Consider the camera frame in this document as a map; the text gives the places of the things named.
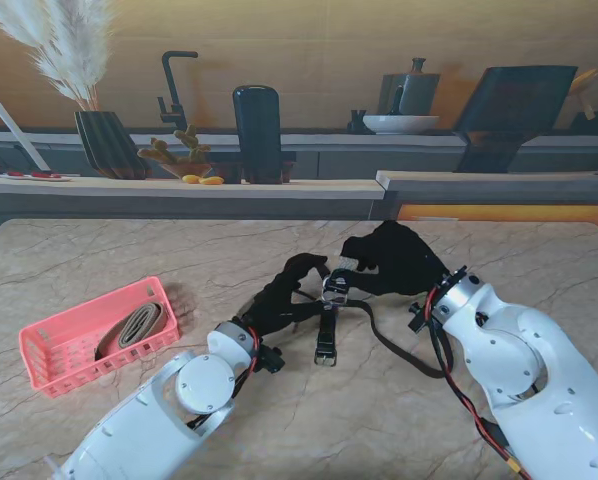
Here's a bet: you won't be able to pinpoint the grey counter with orange light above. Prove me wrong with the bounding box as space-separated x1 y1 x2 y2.
375 169 598 222

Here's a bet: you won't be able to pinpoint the white pampas grass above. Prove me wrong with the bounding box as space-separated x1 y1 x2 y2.
0 0 115 112

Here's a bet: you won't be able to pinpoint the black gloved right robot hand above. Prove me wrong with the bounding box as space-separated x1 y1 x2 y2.
339 219 451 300

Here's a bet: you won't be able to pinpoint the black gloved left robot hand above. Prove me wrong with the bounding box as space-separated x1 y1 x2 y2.
238 253 330 336

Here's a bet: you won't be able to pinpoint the grey jug with lid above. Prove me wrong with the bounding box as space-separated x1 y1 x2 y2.
377 57 442 117

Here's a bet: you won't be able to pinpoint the left arm red black cables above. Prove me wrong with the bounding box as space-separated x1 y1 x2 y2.
186 324 265 431

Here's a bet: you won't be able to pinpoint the cactus plant in bowl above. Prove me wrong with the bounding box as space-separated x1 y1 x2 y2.
137 123 213 179

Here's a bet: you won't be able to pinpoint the grey back cabinet counter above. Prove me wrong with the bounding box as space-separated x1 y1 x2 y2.
0 127 598 180

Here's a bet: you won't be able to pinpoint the pink plastic storage basket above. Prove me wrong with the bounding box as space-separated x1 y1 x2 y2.
17 275 181 400

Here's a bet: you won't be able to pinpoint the black leather belt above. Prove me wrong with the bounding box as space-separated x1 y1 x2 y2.
294 287 455 380

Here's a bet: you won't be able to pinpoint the plate with red slices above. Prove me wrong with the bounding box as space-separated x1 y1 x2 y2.
0 170 74 182

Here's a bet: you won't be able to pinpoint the right arm red black cables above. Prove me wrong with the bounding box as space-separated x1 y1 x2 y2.
423 287 525 474

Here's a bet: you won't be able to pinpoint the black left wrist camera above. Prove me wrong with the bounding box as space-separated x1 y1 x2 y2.
256 344 285 375

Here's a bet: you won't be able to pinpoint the dark slanted board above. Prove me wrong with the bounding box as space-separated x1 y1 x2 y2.
451 64 579 175

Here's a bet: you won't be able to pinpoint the yellow wooden utensil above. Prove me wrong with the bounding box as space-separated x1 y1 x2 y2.
568 67 598 121

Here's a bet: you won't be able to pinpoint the small black bottles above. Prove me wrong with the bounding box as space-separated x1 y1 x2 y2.
347 108 369 135

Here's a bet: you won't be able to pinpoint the black kitchen faucet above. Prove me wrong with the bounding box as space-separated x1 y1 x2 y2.
157 50 200 132

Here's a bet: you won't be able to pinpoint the dark ribbed vase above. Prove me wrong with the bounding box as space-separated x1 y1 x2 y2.
73 110 150 180

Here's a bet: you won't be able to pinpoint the arm red black cables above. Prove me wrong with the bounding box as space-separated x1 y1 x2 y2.
186 324 265 431
423 287 525 474

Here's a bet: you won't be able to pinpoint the white shallow bowl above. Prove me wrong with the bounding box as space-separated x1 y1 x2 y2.
362 114 441 136

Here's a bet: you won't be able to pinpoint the white leaning slat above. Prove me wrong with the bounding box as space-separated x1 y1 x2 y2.
0 101 53 172

